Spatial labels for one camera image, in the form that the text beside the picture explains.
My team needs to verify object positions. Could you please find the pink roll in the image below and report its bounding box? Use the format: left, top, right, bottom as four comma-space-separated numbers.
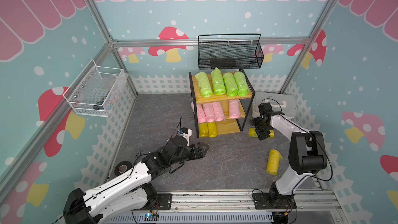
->
229, 100, 241, 119
203, 103, 216, 123
212, 102, 226, 122
191, 102, 207, 123

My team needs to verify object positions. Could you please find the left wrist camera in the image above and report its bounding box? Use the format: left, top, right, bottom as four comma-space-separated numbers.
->
178, 127, 192, 141

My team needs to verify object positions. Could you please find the green roll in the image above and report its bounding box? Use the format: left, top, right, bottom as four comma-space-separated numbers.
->
195, 72, 213, 97
233, 71, 249, 97
211, 67, 226, 95
223, 72, 238, 97

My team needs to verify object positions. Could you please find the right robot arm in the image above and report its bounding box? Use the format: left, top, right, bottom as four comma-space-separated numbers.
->
250, 98, 331, 212

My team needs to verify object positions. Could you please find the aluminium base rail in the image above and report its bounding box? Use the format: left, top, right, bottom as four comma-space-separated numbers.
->
105, 188, 348, 224

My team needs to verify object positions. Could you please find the white plastic storage box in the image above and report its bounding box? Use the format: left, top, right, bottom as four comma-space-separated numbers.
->
251, 92, 297, 119

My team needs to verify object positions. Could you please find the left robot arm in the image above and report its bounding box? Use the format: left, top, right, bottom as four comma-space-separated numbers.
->
58, 124, 209, 224

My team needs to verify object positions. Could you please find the yellow roll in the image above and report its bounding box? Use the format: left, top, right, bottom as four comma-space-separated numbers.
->
266, 149, 283, 175
249, 128, 275, 138
207, 122, 218, 138
199, 122, 208, 138

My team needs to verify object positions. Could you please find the black object in white basket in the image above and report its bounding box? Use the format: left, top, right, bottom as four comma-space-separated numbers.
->
93, 99, 105, 110

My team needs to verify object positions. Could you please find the wooden three-tier shelf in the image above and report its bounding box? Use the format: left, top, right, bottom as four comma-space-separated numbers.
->
188, 67, 256, 138

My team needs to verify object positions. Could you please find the green circuit board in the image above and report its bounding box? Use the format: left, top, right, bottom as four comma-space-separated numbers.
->
144, 213, 159, 222

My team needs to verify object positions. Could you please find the black tape roll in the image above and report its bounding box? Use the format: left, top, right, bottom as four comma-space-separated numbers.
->
114, 161, 133, 176

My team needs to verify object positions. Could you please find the yellow roll front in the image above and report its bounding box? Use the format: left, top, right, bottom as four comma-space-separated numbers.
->
207, 122, 218, 138

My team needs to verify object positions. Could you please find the white wire mesh basket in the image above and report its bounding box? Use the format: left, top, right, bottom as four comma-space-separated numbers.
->
63, 60, 127, 117

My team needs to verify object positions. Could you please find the black wire mesh basket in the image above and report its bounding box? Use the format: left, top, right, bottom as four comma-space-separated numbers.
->
198, 33, 264, 70

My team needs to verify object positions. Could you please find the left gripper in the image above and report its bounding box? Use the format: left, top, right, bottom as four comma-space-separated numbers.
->
170, 142, 209, 166

